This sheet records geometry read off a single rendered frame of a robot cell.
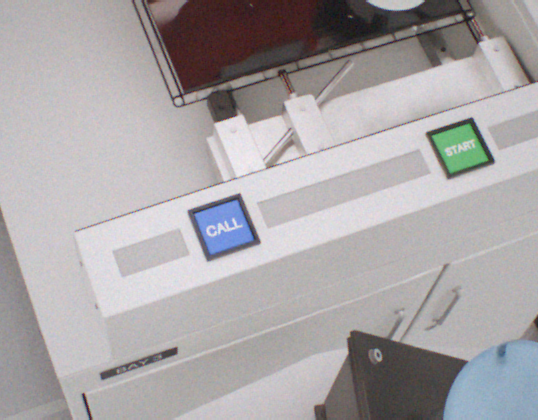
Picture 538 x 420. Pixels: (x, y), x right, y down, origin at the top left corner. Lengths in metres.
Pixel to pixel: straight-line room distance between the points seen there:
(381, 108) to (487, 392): 0.57
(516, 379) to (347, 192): 0.43
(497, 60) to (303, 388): 0.43
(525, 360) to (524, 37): 0.62
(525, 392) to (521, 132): 0.51
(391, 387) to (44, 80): 0.60
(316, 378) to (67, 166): 0.37
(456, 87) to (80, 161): 0.44
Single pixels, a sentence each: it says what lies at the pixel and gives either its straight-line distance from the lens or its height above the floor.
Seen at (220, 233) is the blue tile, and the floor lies 0.96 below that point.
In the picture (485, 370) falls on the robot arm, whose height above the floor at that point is 1.26.
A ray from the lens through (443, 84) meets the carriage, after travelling 1.31.
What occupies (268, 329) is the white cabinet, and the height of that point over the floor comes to 0.73.
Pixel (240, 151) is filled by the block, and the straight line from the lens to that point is 1.21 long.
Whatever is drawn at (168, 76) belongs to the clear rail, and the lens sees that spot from 1.26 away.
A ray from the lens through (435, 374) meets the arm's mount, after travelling 1.06.
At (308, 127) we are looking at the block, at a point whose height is 0.91.
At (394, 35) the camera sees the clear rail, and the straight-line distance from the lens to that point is 1.31.
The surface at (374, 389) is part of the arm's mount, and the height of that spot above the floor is 1.07.
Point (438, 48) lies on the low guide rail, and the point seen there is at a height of 0.85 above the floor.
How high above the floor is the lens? 1.98
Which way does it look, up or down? 66 degrees down
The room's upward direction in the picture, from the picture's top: 11 degrees clockwise
